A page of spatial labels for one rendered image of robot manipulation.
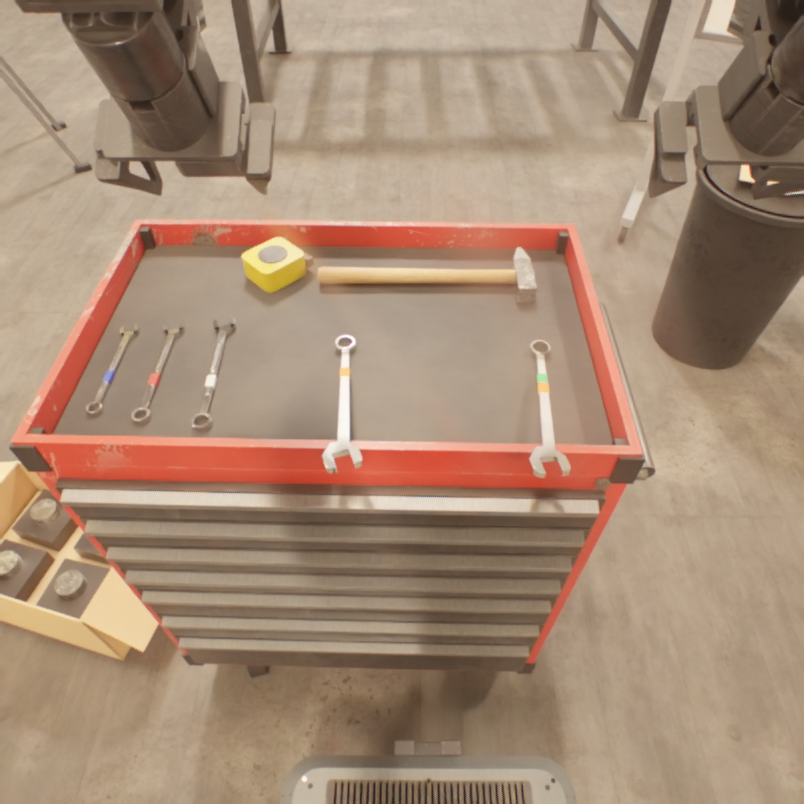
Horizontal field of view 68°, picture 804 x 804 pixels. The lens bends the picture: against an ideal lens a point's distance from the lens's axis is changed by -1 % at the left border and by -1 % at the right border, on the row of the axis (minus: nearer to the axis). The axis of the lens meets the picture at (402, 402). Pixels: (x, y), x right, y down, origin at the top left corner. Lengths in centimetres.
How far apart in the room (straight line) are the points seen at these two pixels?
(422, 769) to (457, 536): 56
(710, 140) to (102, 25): 42
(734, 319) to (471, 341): 141
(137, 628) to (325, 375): 88
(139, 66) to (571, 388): 60
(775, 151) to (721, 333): 168
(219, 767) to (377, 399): 101
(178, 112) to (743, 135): 41
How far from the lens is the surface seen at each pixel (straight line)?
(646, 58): 383
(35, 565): 171
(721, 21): 274
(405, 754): 127
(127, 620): 151
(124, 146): 53
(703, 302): 214
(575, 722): 157
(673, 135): 56
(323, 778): 125
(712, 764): 165
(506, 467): 71
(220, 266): 103
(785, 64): 50
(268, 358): 85
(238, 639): 123
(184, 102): 48
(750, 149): 55
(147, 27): 44
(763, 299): 214
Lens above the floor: 149
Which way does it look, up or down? 49 degrees down
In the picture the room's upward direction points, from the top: straight up
